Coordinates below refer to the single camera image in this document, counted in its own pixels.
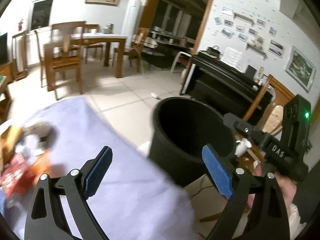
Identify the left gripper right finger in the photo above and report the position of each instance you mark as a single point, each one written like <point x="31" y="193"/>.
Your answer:
<point x="268" y="217"/>

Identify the orange snack wrapper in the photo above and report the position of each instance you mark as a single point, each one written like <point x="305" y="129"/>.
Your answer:
<point x="41" y="166"/>

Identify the white standing air conditioner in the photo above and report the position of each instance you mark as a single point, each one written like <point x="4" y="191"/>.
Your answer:
<point x="130" y="19"/>

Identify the red milk carton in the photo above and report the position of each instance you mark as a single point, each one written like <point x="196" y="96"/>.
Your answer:
<point x="13" y="179"/>

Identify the wooden coffee table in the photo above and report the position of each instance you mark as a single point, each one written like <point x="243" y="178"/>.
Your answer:
<point x="6" y="99"/>

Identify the tall wooden side stand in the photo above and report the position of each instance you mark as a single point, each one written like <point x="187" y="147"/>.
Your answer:
<point x="19" y="55"/>

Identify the lilac tablecloth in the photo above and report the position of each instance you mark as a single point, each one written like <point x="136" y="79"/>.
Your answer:
<point x="136" y="199"/>

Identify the black trash bin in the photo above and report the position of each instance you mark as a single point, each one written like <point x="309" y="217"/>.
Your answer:
<point x="182" y="127"/>

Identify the white tissue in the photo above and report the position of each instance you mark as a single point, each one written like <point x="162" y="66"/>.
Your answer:
<point x="46" y="132"/>

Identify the black television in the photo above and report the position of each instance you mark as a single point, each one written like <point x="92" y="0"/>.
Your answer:
<point x="3" y="49"/>

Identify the wooden dining chair front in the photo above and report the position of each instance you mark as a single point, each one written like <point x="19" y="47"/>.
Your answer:
<point x="63" y="52"/>

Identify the yellow snack bag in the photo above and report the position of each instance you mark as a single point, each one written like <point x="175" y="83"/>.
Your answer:
<point x="9" y="138"/>

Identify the wooden chair far right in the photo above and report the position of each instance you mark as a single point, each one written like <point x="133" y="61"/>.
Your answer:
<point x="134" y="50"/>

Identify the wooden armchair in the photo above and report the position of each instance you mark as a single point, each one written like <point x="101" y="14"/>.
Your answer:
<point x="273" y="114"/>

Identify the wooden dining table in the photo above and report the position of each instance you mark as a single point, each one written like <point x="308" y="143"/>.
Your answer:
<point x="104" y="41"/>

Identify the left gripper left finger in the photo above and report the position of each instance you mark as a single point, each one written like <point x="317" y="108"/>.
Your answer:
<point x="46" y="218"/>

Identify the black piano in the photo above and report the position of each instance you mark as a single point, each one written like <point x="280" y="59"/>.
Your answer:
<point x="219" y="85"/>

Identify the metal kettle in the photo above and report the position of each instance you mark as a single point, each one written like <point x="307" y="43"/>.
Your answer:
<point x="108" y="29"/>

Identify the framed landscape picture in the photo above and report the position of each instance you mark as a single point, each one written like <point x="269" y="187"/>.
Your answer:
<point x="301" y="69"/>

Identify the person's right hand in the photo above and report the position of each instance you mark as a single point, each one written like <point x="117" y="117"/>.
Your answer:
<point x="287" y="187"/>

